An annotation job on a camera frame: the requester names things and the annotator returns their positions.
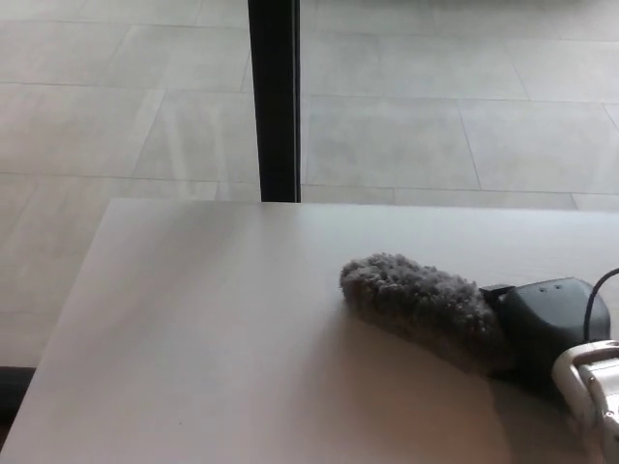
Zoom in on black vertical frame post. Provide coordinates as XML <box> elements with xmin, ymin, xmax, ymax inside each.
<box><xmin>247</xmin><ymin>0</ymin><xmax>303</xmax><ymax>203</ymax></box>

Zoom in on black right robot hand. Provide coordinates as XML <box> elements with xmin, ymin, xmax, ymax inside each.
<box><xmin>479</xmin><ymin>276</ymin><xmax>611</xmax><ymax>402</ymax></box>

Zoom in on grey fluffy microfibre duster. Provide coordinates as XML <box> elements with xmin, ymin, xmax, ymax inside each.
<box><xmin>339</xmin><ymin>251</ymin><xmax>513</xmax><ymax>380</ymax></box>

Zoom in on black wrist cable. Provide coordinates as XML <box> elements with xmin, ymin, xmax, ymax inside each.
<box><xmin>582</xmin><ymin>267</ymin><xmax>619</xmax><ymax>343</ymax></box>

